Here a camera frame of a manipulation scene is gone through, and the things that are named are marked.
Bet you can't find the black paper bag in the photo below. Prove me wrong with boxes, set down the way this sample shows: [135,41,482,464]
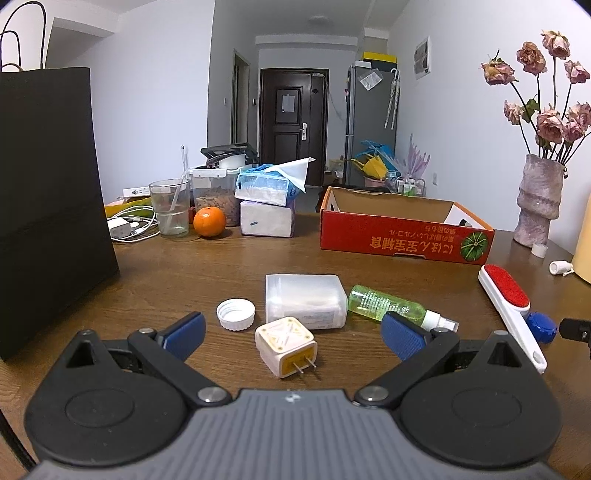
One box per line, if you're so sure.
[1,67,118,359]

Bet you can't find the clear drinking glass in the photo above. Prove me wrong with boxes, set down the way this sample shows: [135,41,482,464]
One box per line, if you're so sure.
[148,178,190,238]

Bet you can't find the white tape roll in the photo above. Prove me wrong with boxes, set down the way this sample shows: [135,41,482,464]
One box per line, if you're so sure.
[531,243,548,259]

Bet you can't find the white purple tissue pack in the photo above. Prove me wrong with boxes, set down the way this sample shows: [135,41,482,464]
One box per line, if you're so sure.
[240,200,296,238]

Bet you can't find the white bottle cap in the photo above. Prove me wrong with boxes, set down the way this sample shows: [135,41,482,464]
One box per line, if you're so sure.
[216,298,256,332]

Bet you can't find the blue ridged cap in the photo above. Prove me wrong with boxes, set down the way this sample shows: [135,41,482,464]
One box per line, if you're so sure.
[525,312,558,344]

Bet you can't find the red white lint brush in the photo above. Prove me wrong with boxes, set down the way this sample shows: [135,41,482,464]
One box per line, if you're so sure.
[478,264,548,374]

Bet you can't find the pink textured vase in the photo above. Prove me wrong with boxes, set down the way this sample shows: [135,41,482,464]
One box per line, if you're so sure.
[514,154,565,248]

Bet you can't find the clear food container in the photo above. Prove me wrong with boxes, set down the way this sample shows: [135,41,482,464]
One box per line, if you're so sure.
[191,168,240,227]

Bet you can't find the yellow box on fridge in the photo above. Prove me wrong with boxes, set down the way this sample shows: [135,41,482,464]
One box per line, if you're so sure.
[362,51,398,64]

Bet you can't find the black headset on container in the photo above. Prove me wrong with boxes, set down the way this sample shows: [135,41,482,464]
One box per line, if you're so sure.
[200,142,259,169]

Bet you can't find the green spray bottle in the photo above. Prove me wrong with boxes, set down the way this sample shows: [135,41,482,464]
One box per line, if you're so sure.
[348,285,459,332]

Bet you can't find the white charger with cables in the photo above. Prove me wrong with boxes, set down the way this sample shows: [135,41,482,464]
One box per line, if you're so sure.
[107,205,160,244]

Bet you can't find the blue tissue pack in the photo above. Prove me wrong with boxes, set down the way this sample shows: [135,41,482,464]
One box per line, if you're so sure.
[235,157,315,207]

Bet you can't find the yellow thermos jug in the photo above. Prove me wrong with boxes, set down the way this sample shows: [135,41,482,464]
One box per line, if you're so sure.
[572,196,591,284]

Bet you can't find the wire trolley with bottles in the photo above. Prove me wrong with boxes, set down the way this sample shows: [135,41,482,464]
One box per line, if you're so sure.
[386,172,426,197]

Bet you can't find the orange fruit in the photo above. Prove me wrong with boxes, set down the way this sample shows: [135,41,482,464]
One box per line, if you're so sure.
[193,206,226,238]

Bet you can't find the white charger plug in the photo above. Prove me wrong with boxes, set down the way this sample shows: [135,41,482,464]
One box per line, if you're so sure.
[254,317,318,379]

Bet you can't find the red cardboard box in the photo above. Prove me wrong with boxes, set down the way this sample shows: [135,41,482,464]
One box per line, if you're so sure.
[320,187,495,265]

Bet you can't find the grey refrigerator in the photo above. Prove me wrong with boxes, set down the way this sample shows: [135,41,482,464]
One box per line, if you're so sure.
[344,63,401,186]

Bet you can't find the dried pink roses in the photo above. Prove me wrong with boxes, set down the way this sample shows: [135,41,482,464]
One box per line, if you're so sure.
[480,30,590,166]

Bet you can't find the blue yellow bags pile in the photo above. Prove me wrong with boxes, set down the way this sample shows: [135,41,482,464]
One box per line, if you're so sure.
[351,140,400,181]

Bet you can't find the dark entrance door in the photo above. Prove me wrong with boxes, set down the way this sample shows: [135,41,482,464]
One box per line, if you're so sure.
[259,69,329,186]

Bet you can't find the white translucent plastic box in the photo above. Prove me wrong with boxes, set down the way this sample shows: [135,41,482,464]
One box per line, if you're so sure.
[264,274,348,331]

